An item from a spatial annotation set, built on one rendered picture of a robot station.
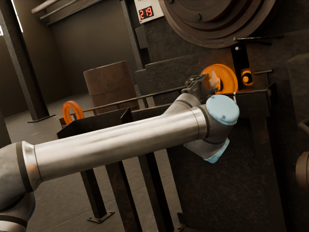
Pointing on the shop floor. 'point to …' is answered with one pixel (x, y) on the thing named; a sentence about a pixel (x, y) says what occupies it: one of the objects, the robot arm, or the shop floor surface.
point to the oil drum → (111, 87)
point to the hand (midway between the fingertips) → (216, 79)
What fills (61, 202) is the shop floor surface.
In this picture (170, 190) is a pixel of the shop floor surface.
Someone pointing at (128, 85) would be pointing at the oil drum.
